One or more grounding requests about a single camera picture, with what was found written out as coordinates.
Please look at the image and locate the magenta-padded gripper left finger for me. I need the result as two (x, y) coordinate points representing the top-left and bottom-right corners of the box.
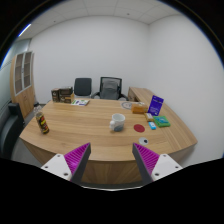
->
(40, 142), (92, 185)

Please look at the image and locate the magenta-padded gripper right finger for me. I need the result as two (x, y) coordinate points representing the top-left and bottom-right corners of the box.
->
(131, 142), (184, 186)

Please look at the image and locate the clear bottle with black cap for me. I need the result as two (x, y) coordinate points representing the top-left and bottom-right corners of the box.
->
(34, 106), (51, 135)

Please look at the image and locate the small white disc black dot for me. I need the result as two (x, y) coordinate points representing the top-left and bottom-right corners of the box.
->
(138, 136), (150, 146)

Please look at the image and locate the flat round red coaster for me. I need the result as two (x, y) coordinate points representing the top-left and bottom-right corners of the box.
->
(133, 123), (146, 133)

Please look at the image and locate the small pale yellow box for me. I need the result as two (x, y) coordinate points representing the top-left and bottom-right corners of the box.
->
(143, 112), (154, 122)

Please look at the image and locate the purple standing sign card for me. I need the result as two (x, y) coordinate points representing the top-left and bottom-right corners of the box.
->
(147, 94), (165, 117)

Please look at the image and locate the black leather sofa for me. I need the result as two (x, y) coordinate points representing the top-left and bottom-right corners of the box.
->
(0, 101), (26, 159)

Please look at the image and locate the orange cardboard box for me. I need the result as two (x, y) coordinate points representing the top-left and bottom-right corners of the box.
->
(131, 102), (149, 115)

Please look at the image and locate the white ceramic mug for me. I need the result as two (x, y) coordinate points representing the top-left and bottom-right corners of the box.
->
(109, 113), (126, 133)

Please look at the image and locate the white printed booklet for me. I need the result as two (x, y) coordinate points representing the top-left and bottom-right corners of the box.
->
(70, 98), (90, 107)

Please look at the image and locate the small dark brown box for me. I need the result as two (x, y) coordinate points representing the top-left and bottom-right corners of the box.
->
(51, 87), (61, 103)

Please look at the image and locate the round grey patterned disc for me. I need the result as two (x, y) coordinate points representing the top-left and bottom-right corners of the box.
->
(121, 101), (134, 110)

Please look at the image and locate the wooden side desk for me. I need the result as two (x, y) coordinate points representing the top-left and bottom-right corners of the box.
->
(127, 86), (158, 104)

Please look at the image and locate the black office chair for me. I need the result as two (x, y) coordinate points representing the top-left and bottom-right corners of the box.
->
(73, 77), (93, 98)

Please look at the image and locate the wooden cabinet with glass doors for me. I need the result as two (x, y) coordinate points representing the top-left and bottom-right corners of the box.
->
(9, 50), (37, 118)

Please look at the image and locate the grey mesh office chair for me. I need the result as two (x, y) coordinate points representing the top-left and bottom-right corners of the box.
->
(90, 76), (128, 101)

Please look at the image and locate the rectangular ceiling light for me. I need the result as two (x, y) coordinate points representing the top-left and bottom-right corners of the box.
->
(18, 23), (33, 38)

